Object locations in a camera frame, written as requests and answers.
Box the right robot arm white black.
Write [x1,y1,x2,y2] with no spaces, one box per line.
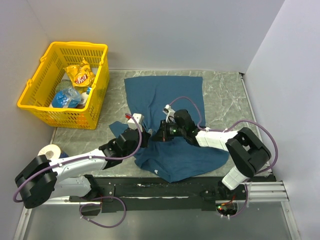
[152,109,272,200]

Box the blue t-shirt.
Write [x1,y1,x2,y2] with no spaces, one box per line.
[124,76,229,183]

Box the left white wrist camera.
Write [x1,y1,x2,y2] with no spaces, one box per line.
[125,113,144,131]

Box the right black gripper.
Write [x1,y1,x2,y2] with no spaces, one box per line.
[152,120,186,142]

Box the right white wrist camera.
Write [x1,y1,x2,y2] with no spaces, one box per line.
[162,104,175,123]

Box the aluminium frame rail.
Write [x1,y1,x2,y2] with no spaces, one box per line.
[13,181,301,240]

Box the toilet paper roll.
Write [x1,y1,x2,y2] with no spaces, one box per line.
[37,144,69,160]

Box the small white bottle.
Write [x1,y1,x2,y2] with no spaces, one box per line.
[80,87,92,105]

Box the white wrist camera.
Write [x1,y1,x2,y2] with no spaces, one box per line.
[162,104,175,123]
[125,113,144,131]

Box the yellow plastic basket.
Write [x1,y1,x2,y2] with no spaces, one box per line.
[17,41,110,130]

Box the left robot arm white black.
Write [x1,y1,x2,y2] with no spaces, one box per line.
[13,128,151,209]

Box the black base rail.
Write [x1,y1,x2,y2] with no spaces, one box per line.
[68,176,276,213]

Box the yellow snack bag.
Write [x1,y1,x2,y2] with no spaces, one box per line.
[64,57,96,88]

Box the blue plastic bag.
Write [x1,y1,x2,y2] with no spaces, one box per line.
[51,87,82,109]

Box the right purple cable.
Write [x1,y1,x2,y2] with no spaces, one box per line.
[168,96,279,221]

